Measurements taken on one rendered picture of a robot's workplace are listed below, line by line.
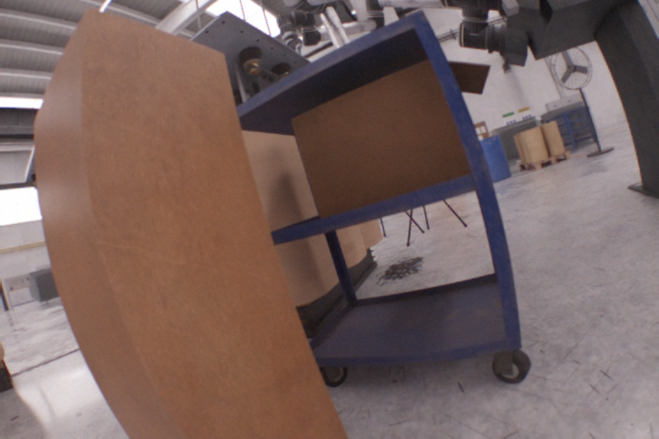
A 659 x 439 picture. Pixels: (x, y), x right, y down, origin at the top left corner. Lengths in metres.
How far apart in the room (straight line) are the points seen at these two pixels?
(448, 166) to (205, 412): 0.64
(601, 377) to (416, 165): 0.70
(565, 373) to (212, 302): 0.79
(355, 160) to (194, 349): 0.54
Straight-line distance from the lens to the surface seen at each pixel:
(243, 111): 0.83
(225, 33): 1.29
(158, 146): 0.41
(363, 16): 7.68
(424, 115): 0.68
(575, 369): 0.85
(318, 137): 0.76
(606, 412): 0.75
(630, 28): 1.95
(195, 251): 0.40
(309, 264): 1.22
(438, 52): 0.64
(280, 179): 1.21
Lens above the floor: 0.57
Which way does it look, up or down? 2 degrees up
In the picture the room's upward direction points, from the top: 17 degrees counter-clockwise
